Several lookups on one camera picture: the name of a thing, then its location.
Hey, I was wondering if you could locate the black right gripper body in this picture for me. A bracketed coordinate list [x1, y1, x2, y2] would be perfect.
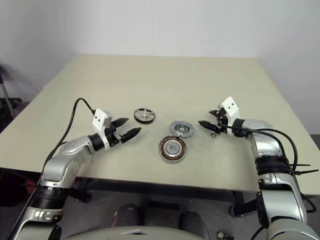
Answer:
[215, 107, 230, 136]

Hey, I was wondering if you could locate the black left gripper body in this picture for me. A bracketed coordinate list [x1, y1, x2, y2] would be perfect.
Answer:
[106, 120, 125, 148]

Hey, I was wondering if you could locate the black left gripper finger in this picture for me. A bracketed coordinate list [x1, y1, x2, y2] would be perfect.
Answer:
[111, 117, 130, 128]
[120, 127, 143, 144]

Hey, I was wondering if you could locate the silver motor end plate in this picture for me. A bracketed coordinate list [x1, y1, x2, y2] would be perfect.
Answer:
[169, 120, 196, 138]

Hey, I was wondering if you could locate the motor stator with copper windings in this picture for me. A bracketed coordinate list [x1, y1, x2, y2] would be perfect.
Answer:
[158, 133, 187, 163]

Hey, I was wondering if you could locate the dark maroon rounded shape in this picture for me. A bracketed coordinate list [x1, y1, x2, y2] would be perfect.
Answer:
[110, 203, 142, 236]

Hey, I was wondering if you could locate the dark grey rounded shape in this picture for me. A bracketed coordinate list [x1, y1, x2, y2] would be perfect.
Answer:
[179, 210, 209, 230]

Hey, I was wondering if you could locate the red fabric bag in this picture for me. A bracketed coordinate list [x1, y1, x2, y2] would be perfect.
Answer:
[23, 174, 43, 199]

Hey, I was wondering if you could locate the grey robot torso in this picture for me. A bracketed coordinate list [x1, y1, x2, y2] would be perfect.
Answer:
[66, 224, 210, 240]

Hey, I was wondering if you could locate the silver tripod stand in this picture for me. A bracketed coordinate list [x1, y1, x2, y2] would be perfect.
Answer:
[0, 64, 23, 121]

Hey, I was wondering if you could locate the small white floor object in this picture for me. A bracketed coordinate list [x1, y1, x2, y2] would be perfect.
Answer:
[216, 230, 235, 240]

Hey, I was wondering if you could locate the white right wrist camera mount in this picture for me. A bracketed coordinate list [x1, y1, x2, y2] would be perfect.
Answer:
[219, 96, 242, 137]

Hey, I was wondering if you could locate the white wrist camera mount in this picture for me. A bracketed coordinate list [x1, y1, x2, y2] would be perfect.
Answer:
[92, 108, 115, 151]
[219, 96, 242, 137]

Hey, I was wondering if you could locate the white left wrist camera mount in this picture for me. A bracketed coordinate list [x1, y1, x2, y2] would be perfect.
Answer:
[92, 108, 115, 151]

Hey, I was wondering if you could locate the black table frame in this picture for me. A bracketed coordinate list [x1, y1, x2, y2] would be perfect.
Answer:
[67, 176, 248, 218]

